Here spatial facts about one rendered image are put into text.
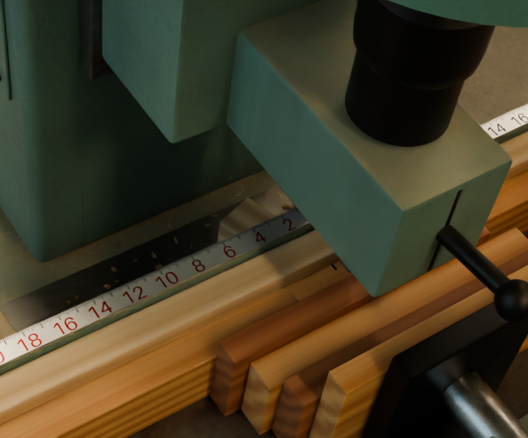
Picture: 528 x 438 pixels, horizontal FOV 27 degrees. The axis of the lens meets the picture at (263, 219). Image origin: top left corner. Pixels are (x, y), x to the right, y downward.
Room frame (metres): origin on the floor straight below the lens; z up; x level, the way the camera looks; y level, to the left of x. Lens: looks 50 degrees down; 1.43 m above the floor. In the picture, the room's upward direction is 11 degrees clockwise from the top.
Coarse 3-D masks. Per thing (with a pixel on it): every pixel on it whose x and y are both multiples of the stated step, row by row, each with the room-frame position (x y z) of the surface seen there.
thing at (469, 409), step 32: (480, 320) 0.32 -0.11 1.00; (416, 352) 0.30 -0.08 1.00; (448, 352) 0.30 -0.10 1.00; (480, 352) 0.32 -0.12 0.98; (512, 352) 0.34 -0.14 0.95; (384, 384) 0.29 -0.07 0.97; (416, 384) 0.29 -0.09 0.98; (448, 384) 0.31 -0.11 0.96; (480, 384) 0.31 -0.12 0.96; (384, 416) 0.29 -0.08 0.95; (416, 416) 0.30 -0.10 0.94; (448, 416) 0.32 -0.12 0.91; (480, 416) 0.29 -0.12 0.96; (512, 416) 0.29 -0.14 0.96
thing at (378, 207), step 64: (256, 64) 0.41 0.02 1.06; (320, 64) 0.41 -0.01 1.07; (256, 128) 0.40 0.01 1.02; (320, 128) 0.37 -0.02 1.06; (448, 128) 0.38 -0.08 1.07; (320, 192) 0.36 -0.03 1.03; (384, 192) 0.33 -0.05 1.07; (448, 192) 0.34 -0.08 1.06; (384, 256) 0.32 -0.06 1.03; (448, 256) 0.35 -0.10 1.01
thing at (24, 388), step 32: (512, 160) 0.48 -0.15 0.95; (256, 256) 0.37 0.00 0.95; (288, 256) 0.38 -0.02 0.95; (320, 256) 0.38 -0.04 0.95; (192, 288) 0.34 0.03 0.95; (224, 288) 0.35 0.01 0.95; (256, 288) 0.35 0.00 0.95; (128, 320) 0.32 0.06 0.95; (160, 320) 0.32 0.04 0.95; (192, 320) 0.32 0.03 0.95; (64, 352) 0.29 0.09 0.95; (96, 352) 0.29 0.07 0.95; (128, 352) 0.30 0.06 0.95; (0, 384) 0.27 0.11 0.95; (32, 384) 0.27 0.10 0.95; (64, 384) 0.27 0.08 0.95; (0, 416) 0.25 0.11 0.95
